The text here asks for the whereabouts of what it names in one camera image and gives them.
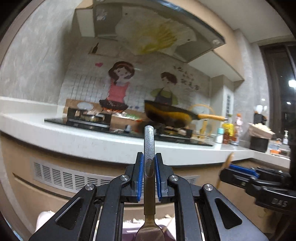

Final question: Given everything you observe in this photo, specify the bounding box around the wooden spoon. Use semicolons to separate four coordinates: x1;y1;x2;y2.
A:
215;152;234;189

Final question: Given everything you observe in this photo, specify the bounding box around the black handled clear spoon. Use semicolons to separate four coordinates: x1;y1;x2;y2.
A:
136;126;164;241

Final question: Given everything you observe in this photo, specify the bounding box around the wooden kitchen cabinet front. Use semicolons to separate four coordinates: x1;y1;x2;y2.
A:
1;135;282;233

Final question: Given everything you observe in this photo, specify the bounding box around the yellow seasoning jar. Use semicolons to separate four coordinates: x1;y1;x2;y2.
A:
222;123;234;144

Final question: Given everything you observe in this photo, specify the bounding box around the orange drink bottle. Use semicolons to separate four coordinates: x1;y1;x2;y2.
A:
231;113;243;146

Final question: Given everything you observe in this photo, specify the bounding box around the white soap dispenser bottle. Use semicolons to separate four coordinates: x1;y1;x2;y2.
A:
282;130;288;145

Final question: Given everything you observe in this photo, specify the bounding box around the white blue cap bottle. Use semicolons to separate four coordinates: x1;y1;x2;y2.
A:
215;128;224;144

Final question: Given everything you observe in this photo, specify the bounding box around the black utensil holder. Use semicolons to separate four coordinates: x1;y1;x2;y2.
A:
253;105;268;125

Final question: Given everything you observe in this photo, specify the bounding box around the glass pan lid orange rim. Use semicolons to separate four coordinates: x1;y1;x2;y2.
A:
189;104;217;137

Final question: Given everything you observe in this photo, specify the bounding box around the grey ventilation grille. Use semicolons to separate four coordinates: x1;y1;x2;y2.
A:
31;158;201;194

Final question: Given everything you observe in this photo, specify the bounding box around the black gas stove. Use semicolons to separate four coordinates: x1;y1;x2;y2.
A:
44;108;213;147

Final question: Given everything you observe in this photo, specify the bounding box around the black yellow frying pan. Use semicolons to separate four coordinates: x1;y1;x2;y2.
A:
144;100;228;128

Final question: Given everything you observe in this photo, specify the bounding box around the white stone countertop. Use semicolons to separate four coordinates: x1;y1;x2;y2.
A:
1;97;290;169

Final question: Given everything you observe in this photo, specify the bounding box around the range hood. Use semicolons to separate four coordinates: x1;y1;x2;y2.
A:
75;0;226;64

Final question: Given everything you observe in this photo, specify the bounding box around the dark window frame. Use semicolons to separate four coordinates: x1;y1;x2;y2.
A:
260;42;295;138

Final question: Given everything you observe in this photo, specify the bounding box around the cartoon couple wall sticker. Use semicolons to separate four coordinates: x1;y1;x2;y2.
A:
58;53;210;112

